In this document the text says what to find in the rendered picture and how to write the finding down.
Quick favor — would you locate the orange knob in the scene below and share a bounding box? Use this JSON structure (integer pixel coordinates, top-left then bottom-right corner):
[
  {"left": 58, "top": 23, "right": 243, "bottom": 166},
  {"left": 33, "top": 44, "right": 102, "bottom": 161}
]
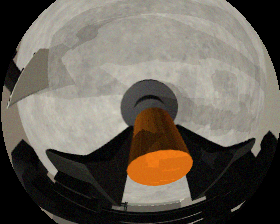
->
[{"left": 127, "top": 108, "right": 192, "bottom": 186}]

